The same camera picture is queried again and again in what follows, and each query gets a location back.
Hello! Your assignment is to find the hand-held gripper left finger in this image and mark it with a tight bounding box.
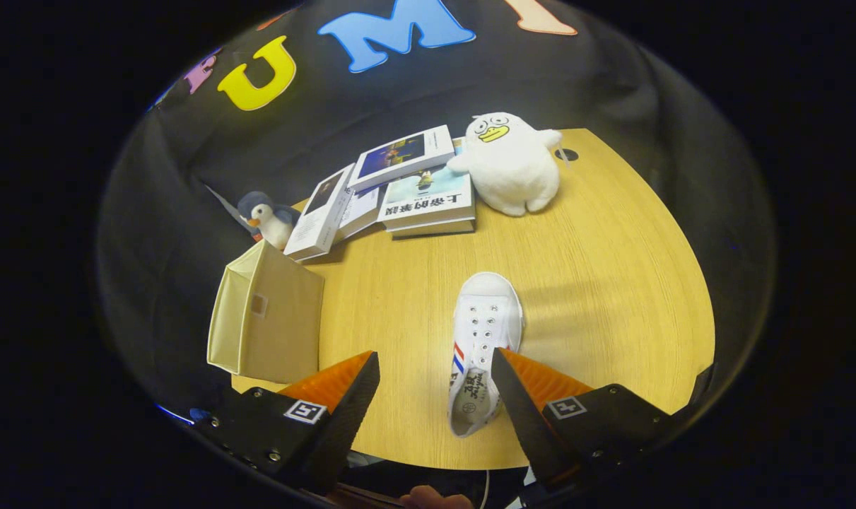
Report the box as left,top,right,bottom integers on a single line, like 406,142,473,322
194,350,381,496

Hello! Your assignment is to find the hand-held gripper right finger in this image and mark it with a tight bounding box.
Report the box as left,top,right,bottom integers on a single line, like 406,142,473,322
491,346,676,492

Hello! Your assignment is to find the white shoe with stripes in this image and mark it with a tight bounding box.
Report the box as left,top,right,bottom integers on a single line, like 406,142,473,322
447,272,525,438

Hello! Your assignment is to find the beige fabric storage box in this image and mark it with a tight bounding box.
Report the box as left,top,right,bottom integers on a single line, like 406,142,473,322
206,240,326,385

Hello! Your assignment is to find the white book with portrait cover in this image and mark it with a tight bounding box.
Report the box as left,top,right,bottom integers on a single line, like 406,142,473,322
283,163,356,262

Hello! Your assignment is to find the plain white text book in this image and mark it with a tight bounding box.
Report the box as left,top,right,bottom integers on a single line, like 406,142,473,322
332,185,389,245

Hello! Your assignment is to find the grey penguin plush toy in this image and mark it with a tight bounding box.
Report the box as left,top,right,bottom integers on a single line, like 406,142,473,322
237,191,301,250

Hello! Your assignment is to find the book with teal cover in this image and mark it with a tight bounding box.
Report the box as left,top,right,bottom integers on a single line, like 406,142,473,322
377,166,476,238

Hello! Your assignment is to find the white duck plush toy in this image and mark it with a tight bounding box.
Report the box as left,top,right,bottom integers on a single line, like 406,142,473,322
447,112,564,217

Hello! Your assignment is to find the book with dark blue cover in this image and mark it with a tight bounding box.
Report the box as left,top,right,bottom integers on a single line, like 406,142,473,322
348,125,457,193

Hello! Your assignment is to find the black backdrop cloth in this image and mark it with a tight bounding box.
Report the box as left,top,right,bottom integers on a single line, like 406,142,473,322
95,0,778,425

